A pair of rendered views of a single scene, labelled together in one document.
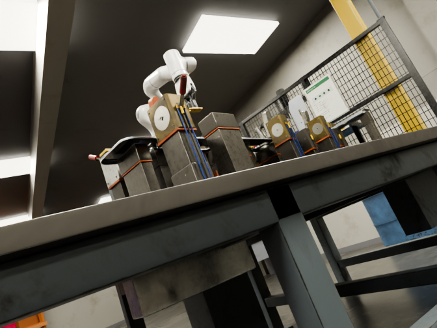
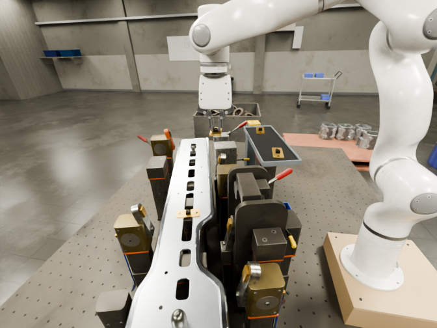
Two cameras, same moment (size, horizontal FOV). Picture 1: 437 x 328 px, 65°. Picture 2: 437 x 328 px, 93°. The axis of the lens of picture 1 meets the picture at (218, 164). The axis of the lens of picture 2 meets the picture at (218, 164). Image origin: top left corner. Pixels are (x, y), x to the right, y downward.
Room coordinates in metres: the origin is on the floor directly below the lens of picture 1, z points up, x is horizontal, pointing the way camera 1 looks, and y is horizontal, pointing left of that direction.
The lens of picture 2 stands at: (2.04, -0.44, 1.52)
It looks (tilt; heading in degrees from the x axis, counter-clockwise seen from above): 30 degrees down; 137
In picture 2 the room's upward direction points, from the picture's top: 2 degrees counter-clockwise
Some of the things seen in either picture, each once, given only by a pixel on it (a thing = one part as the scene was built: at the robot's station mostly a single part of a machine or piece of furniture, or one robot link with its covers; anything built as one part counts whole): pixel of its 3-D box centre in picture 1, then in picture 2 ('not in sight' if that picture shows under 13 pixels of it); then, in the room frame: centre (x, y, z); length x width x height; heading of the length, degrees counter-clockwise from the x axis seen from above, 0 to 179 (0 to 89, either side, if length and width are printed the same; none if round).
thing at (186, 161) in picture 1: (186, 153); (163, 164); (0.97, 0.08, 0.88); 0.14 x 0.09 x 0.36; 51
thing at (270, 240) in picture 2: not in sight; (262, 286); (1.87, -0.12, 0.91); 0.07 x 0.05 x 0.42; 51
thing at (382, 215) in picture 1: (395, 202); not in sight; (3.78, -1.59, 0.46); 0.61 x 0.61 x 0.91
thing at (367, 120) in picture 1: (376, 136); not in sight; (1.80, -0.83, 0.84); 0.05 x 0.05 x 0.29; 51
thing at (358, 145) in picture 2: not in sight; (330, 143); (1.08, 2.76, 0.19); 1.36 x 0.95 x 0.38; 40
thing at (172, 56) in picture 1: (175, 64); (213, 35); (1.55, 0.01, 1.54); 0.09 x 0.08 x 0.13; 122
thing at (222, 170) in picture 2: not in sight; (231, 204); (1.54, 0.09, 0.89); 0.12 x 0.08 x 0.38; 51
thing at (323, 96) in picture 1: (325, 100); not in sight; (2.28, -0.86, 1.30); 0.23 x 0.02 x 0.31; 51
